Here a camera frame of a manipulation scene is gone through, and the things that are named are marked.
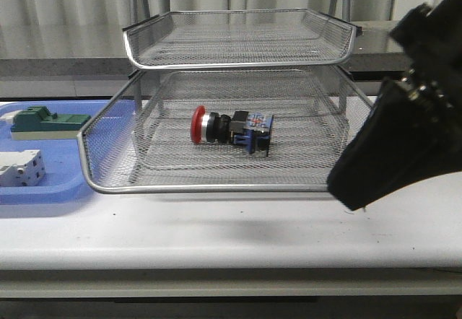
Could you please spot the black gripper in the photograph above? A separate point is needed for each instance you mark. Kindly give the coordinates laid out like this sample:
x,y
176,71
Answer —
x,y
431,38

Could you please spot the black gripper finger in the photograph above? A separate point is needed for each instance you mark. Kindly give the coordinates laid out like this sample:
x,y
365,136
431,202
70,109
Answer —
x,y
407,137

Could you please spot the red emergency stop button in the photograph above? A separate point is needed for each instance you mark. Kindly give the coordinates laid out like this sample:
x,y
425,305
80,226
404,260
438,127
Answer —
x,y
250,130

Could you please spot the silver mesh tray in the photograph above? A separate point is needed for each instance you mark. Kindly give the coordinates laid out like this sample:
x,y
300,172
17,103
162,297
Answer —
x,y
140,141
234,37

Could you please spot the silver mesh top tray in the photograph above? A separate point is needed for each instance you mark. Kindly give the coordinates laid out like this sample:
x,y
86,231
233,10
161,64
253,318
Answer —
x,y
234,37

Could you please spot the blue plastic tray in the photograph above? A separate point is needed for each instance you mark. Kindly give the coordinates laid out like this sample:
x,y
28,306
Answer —
x,y
63,178

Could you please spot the white circuit breaker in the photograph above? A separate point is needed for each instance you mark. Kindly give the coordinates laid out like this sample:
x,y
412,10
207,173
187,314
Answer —
x,y
25,168

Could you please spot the small white plastic part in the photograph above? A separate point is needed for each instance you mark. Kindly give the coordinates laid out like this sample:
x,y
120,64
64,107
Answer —
x,y
9,117

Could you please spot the silver metal rack frame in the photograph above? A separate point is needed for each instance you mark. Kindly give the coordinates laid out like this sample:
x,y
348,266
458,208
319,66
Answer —
x,y
139,91

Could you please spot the green electrical switch block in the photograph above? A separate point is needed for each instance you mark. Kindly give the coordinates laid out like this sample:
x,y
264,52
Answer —
x,y
39,123

